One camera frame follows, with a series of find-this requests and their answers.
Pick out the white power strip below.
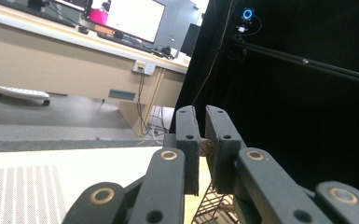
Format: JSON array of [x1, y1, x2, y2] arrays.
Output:
[[131, 59, 158, 77]]

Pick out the computer monitor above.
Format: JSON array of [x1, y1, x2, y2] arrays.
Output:
[[85, 0, 167, 45]]

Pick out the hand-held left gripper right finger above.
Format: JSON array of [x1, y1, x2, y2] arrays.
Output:
[[205, 105, 246, 194]]

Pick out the black metal bar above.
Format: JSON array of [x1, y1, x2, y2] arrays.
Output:
[[231, 38, 359, 88]]

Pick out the black keyboard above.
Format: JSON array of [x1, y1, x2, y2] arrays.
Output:
[[96, 31, 157, 53]]

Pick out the camera with blue ring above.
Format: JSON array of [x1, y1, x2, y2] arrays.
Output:
[[236, 7, 256, 34]]

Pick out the beige wooden desk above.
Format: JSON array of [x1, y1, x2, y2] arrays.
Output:
[[0, 6, 190, 138]]

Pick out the black hanging cable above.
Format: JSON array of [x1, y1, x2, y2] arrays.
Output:
[[135, 69, 148, 135]]

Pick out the grey striped placemat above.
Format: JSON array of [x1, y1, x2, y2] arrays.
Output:
[[0, 164, 68, 224]]

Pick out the black wire basket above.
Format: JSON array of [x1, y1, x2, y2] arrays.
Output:
[[190, 181, 241, 224]]

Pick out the grey desk label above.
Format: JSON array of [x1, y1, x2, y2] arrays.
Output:
[[107, 89, 137, 101]]

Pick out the thin cable on curtain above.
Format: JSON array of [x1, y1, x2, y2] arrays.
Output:
[[191, 0, 235, 106]]

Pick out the white floor cables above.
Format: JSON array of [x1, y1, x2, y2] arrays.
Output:
[[146, 105, 175, 146]]

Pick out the black box on desk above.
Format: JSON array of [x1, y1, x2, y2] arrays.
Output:
[[180, 22, 201, 58]]

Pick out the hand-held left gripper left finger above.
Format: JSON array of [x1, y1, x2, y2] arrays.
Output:
[[175, 105, 201, 196]]

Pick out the black curtain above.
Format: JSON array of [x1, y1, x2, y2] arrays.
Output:
[[169, 0, 359, 202]]

